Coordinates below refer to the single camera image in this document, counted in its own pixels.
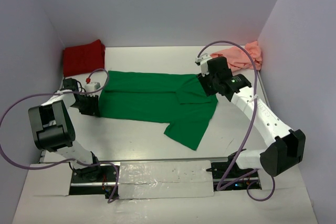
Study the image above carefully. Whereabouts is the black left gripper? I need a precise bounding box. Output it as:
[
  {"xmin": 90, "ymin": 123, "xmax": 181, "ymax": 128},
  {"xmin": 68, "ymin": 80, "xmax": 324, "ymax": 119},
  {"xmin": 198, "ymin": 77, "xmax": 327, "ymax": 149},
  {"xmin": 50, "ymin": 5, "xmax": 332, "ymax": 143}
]
[{"xmin": 71, "ymin": 94, "xmax": 101, "ymax": 118}]

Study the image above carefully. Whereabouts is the green t-shirt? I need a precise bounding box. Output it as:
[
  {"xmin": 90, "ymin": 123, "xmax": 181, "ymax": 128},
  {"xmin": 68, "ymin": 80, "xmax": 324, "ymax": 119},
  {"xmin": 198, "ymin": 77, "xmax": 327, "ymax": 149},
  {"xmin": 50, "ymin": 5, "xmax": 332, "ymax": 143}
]
[{"xmin": 99, "ymin": 71, "xmax": 218, "ymax": 151}]

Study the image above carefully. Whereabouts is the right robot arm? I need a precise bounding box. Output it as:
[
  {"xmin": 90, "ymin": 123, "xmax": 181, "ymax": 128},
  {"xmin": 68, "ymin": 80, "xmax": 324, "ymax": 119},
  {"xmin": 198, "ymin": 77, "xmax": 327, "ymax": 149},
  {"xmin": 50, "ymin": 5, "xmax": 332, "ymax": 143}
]
[{"xmin": 195, "ymin": 54, "xmax": 306, "ymax": 177}]

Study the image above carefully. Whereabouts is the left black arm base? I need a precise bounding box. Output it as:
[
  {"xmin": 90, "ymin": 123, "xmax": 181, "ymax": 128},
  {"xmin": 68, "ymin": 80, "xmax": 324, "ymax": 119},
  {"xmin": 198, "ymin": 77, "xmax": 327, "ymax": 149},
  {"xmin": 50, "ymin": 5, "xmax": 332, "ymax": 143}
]
[{"xmin": 69, "ymin": 164, "xmax": 119, "ymax": 200}]

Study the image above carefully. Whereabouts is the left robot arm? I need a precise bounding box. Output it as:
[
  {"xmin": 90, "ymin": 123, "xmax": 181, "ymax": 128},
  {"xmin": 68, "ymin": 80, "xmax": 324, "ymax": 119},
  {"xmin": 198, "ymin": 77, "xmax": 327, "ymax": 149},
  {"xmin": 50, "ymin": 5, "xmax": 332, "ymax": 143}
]
[{"xmin": 28, "ymin": 78, "xmax": 103, "ymax": 181}]

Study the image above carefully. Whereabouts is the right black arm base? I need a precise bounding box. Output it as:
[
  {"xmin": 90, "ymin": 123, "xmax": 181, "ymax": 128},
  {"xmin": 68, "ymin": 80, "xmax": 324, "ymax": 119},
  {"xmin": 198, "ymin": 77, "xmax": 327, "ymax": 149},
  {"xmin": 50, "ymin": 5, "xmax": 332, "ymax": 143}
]
[{"xmin": 206, "ymin": 161, "xmax": 260, "ymax": 191}]

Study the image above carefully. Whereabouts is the pink crumpled t-shirt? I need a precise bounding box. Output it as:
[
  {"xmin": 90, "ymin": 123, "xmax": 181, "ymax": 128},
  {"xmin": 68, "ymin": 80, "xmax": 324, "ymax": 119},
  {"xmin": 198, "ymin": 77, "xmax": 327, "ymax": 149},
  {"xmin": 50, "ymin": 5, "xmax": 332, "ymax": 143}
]
[{"xmin": 211, "ymin": 41, "xmax": 263, "ymax": 72}]

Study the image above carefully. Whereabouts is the red folded t-shirt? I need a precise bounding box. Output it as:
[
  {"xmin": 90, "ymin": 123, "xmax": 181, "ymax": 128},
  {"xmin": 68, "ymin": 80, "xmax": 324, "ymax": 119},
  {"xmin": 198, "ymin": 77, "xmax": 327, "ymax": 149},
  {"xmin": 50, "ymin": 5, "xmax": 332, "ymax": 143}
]
[{"xmin": 62, "ymin": 39, "xmax": 105, "ymax": 77}]

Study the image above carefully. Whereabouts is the silver taped cover plate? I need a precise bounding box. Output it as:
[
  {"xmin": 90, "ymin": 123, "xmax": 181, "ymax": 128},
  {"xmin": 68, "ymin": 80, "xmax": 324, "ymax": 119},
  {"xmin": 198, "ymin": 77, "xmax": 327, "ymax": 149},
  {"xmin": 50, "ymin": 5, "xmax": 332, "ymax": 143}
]
[{"xmin": 118, "ymin": 161, "xmax": 214, "ymax": 199}]

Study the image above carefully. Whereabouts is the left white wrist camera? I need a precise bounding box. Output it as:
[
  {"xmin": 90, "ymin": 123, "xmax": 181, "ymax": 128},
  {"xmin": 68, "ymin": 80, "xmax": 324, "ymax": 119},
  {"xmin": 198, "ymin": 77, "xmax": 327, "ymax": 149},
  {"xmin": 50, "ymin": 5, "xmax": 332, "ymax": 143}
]
[{"xmin": 84, "ymin": 78, "xmax": 101, "ymax": 94}]

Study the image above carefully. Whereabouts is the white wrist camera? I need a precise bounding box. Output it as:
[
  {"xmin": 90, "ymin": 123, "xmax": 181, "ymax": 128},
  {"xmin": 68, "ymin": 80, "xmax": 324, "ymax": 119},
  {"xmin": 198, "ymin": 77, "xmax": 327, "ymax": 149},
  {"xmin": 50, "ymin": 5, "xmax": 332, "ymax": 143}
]
[
  {"xmin": 84, "ymin": 78, "xmax": 101, "ymax": 94},
  {"xmin": 195, "ymin": 54, "xmax": 212, "ymax": 76}
]

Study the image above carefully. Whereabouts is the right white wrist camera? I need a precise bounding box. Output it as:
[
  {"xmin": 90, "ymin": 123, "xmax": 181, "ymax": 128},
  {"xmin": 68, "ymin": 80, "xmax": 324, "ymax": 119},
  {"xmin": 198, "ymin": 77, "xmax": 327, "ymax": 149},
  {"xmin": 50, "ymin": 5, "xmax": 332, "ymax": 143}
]
[{"xmin": 195, "ymin": 54, "xmax": 212, "ymax": 76}]

